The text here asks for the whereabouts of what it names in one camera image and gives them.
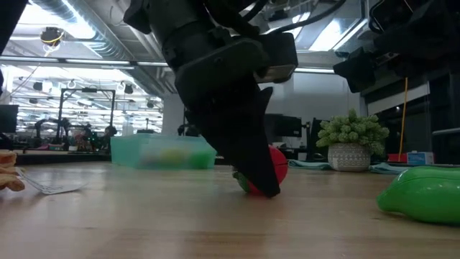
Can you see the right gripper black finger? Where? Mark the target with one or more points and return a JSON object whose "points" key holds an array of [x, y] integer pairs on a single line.
{"points": [[355, 70]]}

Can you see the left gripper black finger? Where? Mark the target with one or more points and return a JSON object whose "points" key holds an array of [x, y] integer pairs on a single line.
{"points": [[244, 151]]}

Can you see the red toy fruit green cap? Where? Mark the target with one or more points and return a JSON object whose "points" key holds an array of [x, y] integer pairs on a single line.
{"points": [[280, 165]]}

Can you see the yellow toy lemon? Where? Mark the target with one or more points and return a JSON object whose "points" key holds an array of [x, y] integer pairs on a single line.
{"points": [[172, 155]]}

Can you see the background black robot arm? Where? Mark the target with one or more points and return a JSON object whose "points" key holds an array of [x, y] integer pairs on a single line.
{"points": [[187, 130]]}

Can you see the teal plastic tupperware container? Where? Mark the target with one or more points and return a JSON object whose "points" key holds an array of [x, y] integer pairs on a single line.
{"points": [[158, 151]]}

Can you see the black monitor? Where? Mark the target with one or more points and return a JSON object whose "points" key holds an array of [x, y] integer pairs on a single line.
{"points": [[287, 126], [8, 118]]}

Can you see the green plant in white pot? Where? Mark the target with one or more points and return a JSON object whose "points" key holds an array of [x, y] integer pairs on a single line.
{"points": [[350, 136]]}

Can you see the red box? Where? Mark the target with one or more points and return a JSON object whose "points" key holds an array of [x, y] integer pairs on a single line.
{"points": [[397, 157]]}

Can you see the blue box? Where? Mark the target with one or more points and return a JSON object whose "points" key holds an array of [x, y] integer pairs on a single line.
{"points": [[419, 157]]}

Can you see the long ceiling light bar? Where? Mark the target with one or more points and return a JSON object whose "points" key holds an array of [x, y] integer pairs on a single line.
{"points": [[97, 62]]}

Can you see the person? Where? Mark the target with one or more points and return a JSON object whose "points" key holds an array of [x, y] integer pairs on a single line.
{"points": [[109, 135]]}

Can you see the green toy pea pod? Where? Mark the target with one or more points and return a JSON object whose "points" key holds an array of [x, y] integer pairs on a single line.
{"points": [[420, 194]]}

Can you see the white paper card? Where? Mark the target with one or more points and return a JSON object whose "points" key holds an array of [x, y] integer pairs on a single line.
{"points": [[57, 187]]}

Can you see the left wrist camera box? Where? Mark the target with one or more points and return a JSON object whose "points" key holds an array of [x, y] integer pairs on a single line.
{"points": [[278, 54]]}

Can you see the background black rig frame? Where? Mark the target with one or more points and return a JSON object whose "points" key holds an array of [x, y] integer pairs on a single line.
{"points": [[90, 90]]}

